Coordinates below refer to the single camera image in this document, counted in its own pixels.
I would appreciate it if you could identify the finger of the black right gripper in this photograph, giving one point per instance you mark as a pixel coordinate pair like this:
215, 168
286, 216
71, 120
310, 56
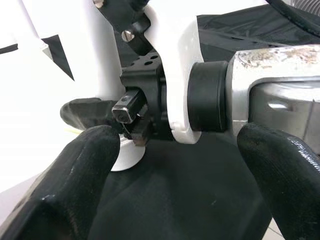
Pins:
85, 112

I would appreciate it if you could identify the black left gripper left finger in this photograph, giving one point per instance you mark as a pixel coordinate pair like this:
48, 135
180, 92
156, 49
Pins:
62, 187

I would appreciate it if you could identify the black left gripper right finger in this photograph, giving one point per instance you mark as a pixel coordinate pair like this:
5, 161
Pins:
287, 187

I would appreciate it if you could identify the white plastic children table top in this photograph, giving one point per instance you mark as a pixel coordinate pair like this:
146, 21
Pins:
25, 100

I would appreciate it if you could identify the white plastic table leg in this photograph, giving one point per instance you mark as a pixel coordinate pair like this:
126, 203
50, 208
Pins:
27, 20
105, 50

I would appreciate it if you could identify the white standing fan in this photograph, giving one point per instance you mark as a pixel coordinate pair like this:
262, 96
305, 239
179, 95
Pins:
307, 3

